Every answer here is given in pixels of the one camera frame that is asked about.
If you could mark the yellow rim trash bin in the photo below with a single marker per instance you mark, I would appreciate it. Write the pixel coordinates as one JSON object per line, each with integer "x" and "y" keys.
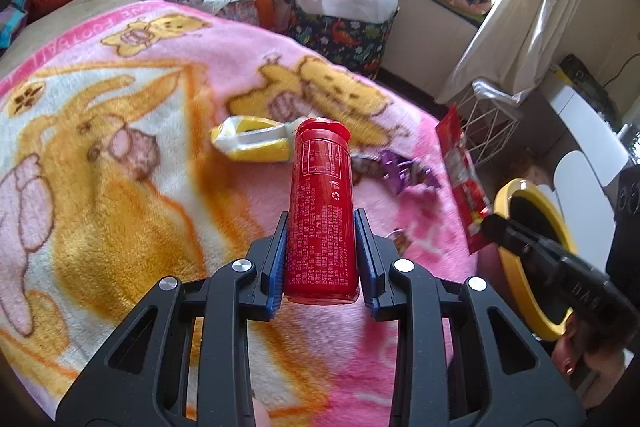
{"x": 527, "y": 270}

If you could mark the black bag on dresser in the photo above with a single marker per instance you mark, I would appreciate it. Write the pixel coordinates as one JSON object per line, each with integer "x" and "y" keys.
{"x": 590, "y": 90}

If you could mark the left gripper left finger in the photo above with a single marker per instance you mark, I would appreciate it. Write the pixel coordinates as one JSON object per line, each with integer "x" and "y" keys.
{"x": 180, "y": 357}

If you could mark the person's left hand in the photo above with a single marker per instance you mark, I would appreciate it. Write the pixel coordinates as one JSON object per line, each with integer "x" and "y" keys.
{"x": 261, "y": 415}

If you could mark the yellow white snack bag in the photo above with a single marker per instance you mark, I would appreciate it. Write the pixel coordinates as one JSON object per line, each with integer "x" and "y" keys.
{"x": 255, "y": 139}

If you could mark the red white candy wrapper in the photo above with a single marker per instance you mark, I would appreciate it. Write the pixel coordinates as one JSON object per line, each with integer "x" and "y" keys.
{"x": 469, "y": 195}

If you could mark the right cream curtain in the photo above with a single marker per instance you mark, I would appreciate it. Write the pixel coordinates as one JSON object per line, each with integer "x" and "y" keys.
{"x": 513, "y": 47}

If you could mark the pink bear blanket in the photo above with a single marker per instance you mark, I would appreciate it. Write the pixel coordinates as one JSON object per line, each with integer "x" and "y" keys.
{"x": 109, "y": 182}

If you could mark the purple snack wrapper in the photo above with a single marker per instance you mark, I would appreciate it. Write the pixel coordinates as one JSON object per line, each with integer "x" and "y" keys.
{"x": 397, "y": 172}

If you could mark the small purple orange wrapper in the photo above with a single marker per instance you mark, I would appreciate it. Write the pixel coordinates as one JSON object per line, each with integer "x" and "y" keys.
{"x": 401, "y": 240}

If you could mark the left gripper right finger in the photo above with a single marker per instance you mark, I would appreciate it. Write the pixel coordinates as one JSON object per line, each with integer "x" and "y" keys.
{"x": 463, "y": 357}

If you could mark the red cylindrical can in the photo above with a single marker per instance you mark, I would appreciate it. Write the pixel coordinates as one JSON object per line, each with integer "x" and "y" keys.
{"x": 321, "y": 262}

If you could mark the person's right hand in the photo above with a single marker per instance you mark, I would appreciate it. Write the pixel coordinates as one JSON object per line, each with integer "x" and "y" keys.
{"x": 605, "y": 361}

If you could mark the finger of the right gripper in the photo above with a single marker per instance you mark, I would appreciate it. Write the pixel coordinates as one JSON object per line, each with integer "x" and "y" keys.
{"x": 588, "y": 292}

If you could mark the dinosaur print laundry basket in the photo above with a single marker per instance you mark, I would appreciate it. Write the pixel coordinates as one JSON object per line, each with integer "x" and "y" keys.
{"x": 354, "y": 45}

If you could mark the striped purple blue cloth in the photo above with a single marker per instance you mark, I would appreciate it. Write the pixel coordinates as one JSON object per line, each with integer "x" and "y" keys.
{"x": 13, "y": 19}

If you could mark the floral fabric bag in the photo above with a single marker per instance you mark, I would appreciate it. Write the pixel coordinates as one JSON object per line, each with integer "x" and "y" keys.
{"x": 242, "y": 11}

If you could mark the white wire side table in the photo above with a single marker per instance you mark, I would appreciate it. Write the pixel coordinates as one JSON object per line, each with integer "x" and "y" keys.
{"x": 489, "y": 117}

